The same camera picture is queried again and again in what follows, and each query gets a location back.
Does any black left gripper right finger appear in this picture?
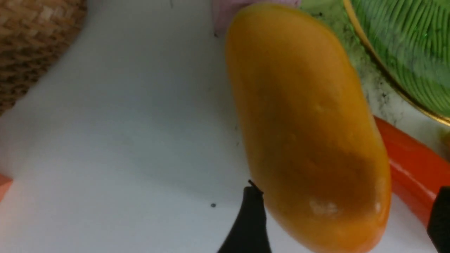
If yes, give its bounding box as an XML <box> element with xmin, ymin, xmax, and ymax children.
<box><xmin>426</xmin><ymin>186</ymin><xmax>450</xmax><ymax>253</ymax></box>

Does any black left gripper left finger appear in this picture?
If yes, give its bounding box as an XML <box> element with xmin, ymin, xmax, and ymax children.
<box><xmin>218</xmin><ymin>180</ymin><xmax>272</xmax><ymax>253</ymax></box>

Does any orange carrot with green leaves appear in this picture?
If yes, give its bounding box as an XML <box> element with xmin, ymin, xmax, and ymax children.
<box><xmin>374</xmin><ymin>117</ymin><xmax>450</xmax><ymax>226</ymax></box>

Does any orange yellow mango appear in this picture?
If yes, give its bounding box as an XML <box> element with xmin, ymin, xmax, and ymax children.
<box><xmin>225</xmin><ymin>2</ymin><xmax>392</xmax><ymax>253</ymax></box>

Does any green leaf-shaped glass plate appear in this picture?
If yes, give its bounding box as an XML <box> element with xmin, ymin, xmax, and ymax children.
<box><xmin>342</xmin><ymin>0</ymin><xmax>450</xmax><ymax>125</ymax></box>

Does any pink foam cube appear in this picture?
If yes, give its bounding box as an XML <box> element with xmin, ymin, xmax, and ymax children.
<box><xmin>212</xmin><ymin>0</ymin><xmax>301</xmax><ymax>35</ymax></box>

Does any orange foam cube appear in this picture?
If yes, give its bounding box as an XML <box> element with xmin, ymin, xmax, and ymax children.
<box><xmin>0</xmin><ymin>174</ymin><xmax>13</xmax><ymax>202</ymax></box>

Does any woven wicker basket green lining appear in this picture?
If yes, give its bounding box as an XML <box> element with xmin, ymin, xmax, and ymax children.
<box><xmin>0</xmin><ymin>0</ymin><xmax>88</xmax><ymax>114</ymax></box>

